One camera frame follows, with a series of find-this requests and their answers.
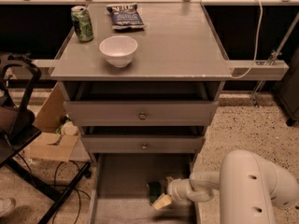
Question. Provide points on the grey drawer cabinet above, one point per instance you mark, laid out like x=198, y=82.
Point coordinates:
x=177, y=44

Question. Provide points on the brown cardboard box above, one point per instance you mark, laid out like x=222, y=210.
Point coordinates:
x=51, y=144

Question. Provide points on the white cup on floor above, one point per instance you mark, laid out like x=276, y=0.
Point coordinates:
x=69, y=129

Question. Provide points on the white ceramic bowl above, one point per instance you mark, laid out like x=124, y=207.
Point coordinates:
x=118, y=50

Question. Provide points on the green soda can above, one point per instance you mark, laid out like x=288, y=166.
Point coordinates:
x=82, y=23

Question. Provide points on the grey top drawer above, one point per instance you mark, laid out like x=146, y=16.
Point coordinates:
x=138, y=103

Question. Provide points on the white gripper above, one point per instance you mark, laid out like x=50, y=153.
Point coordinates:
x=176, y=189

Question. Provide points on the white shoe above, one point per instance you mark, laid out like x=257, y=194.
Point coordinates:
x=6, y=206

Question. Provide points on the green and yellow sponge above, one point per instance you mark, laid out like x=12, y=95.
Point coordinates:
x=155, y=191

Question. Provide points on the metal clamp bracket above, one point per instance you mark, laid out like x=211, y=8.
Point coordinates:
x=272, y=58

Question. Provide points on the grey open bottom drawer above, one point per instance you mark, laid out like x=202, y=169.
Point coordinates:
x=120, y=194

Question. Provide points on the black office chair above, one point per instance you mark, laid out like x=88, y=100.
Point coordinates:
x=18, y=131

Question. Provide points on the grey middle drawer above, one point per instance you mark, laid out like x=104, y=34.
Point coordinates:
x=149, y=139

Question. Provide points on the blue chip bag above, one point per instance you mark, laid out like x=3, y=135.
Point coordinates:
x=125, y=16

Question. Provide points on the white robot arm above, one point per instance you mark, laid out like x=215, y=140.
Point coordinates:
x=249, y=185

